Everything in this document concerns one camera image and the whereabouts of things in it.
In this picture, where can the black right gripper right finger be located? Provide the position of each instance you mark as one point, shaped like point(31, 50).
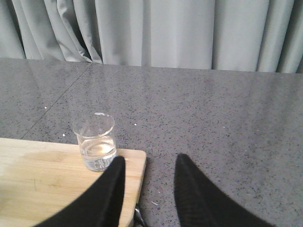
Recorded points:
point(200, 203)

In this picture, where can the grey curtain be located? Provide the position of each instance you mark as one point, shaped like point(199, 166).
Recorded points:
point(244, 35)

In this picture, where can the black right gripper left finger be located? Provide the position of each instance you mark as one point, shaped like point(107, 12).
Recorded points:
point(99, 206)

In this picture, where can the small glass beaker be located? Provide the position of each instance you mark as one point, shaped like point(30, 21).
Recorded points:
point(96, 140)

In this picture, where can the bamboo cutting board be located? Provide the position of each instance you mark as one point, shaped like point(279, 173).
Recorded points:
point(37, 179)

